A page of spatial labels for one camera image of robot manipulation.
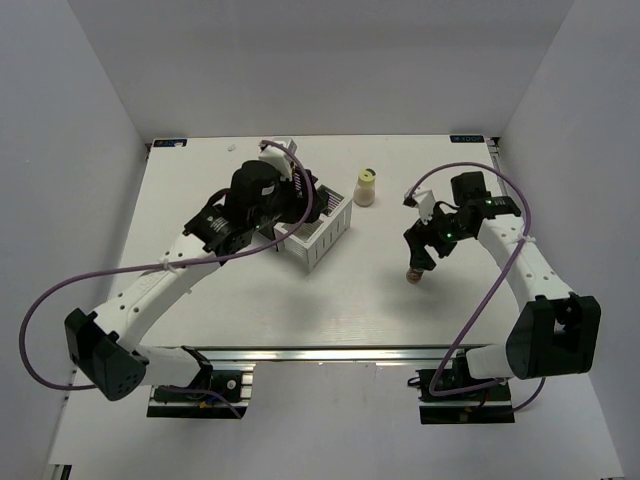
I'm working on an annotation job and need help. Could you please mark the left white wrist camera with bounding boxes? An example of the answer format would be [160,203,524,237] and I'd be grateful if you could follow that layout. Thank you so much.
[258,137,297,181]

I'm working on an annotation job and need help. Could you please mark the left blue table sticker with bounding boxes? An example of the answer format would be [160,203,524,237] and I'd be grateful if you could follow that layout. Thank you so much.
[152,138,188,148]

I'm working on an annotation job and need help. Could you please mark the blue table sticker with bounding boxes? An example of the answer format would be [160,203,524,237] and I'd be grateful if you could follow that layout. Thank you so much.
[449,134,485,143]
[152,138,188,148]

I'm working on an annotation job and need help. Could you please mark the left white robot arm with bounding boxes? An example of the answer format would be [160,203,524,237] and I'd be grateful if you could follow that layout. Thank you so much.
[64,160,329,401]

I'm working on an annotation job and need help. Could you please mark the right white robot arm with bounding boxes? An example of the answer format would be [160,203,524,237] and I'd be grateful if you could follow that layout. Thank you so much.
[404,171,601,399]

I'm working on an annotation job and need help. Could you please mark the purple cable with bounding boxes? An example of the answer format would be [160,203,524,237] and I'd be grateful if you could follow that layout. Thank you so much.
[404,162,547,414]
[18,139,317,417]

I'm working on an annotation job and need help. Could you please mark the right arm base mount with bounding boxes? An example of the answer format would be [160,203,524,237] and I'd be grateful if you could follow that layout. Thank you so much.
[406,369,515,425]

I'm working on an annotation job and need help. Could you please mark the right blue table sticker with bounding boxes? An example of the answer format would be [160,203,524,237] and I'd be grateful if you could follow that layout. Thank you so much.
[449,134,485,143]

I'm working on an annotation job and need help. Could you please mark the aluminium table front rail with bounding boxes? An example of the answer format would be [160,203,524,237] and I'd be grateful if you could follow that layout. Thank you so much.
[139,344,511,362]

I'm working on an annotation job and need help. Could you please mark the white bottle yellow cap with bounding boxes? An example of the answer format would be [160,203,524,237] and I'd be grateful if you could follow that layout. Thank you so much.
[353,168,376,207]

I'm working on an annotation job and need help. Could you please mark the white two-slot organizer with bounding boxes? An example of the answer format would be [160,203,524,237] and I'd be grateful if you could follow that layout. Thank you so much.
[275,185,353,272]

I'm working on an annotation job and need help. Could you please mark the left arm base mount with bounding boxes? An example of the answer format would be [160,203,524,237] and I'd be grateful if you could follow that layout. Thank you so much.
[146,349,255,420]

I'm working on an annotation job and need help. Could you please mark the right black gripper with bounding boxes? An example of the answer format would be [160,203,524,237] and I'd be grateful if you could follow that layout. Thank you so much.
[404,201,472,271]

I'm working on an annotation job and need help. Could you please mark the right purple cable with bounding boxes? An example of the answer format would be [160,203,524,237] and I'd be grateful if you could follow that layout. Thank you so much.
[404,162,547,414]

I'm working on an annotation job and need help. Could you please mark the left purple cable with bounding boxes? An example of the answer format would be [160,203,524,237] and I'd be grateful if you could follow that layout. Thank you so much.
[18,139,317,417]

